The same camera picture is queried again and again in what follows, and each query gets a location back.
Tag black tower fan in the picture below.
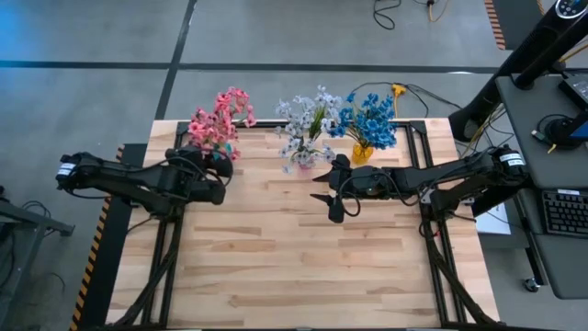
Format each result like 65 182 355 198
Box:
447 0 588 143

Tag white paper sheet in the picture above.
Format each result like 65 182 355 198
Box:
474 201 512 236

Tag grey desk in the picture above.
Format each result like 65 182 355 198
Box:
494 73 588 301

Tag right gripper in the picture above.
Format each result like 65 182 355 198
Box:
310 154 405 224

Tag white artificial flower bunch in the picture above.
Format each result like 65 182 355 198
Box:
274 94 318 139
279 137 339 175
311 85 345 134

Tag pink artificial flower bunch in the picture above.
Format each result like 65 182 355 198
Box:
187 108 231 148
201 123 243 162
213 86 257 129

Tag black keyboard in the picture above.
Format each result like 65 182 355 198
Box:
541 188 588 239

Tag black hazard-striped floor plate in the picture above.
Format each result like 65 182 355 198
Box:
68 143 149 331

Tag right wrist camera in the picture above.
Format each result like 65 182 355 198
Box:
360 174 390 198

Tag amber gold glass vase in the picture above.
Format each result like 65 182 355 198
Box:
351 143 374 166

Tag yellow power plug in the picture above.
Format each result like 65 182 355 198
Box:
390 83 408 119

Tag black power cable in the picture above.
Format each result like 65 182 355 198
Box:
348 81 460 121

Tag black pole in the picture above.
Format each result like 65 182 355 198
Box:
513 27 588 91

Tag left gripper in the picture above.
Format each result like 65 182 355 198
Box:
164 145 233 206

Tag blue artificial flower bunch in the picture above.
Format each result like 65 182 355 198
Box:
328 91 368 139
353 94 399 152

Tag black laptop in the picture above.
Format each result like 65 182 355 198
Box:
558 73 588 111

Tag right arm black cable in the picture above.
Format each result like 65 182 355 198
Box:
336 170 422 219

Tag tangled floor cables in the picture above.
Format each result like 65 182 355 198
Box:
372 0 449 31

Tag dark hazard-striped floor mat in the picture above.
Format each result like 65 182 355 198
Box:
484 0 546 51

